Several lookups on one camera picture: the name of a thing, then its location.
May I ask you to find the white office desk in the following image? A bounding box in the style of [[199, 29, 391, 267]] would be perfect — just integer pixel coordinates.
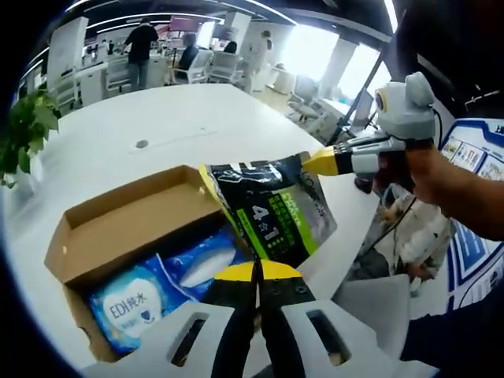
[[76, 54, 176, 106]]

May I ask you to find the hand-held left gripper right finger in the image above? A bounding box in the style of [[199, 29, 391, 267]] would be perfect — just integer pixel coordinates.
[[258, 258, 440, 378]]

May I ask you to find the black green soft item pouch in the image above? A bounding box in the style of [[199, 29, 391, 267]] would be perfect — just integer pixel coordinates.
[[198, 151, 339, 269]]

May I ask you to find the blue wall poster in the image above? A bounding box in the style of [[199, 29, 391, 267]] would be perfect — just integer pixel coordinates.
[[439, 117, 504, 284]]

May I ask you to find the grey mesh office chair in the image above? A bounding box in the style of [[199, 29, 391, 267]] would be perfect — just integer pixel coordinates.
[[334, 273, 413, 343]]

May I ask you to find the purple wall screen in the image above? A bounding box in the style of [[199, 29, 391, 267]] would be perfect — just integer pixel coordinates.
[[169, 14, 202, 32]]

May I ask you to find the brown cardboard shoe box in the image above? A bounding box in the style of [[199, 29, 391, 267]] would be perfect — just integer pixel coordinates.
[[43, 165, 257, 365]]

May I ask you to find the green potted plant white pot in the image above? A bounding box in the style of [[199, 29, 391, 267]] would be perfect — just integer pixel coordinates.
[[0, 84, 62, 190]]

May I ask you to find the person's right hand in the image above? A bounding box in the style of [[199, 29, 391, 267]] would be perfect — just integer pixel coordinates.
[[375, 146, 454, 206]]

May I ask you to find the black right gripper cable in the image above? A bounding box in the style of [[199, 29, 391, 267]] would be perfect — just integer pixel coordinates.
[[365, 104, 444, 253]]

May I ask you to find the white office chair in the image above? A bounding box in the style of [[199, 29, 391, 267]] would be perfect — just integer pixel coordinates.
[[106, 58, 131, 91], [208, 52, 242, 83], [289, 76, 328, 124], [184, 50, 214, 84]]

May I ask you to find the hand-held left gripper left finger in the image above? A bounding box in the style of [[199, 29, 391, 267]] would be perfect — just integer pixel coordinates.
[[84, 259, 259, 378]]

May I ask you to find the blue wet wipes soft pack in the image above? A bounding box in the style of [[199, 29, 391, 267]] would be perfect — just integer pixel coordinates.
[[88, 254, 186, 354], [163, 228, 253, 296]]

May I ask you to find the person's dark blue shirt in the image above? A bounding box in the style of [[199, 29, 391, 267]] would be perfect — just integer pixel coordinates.
[[397, 242, 504, 378]]

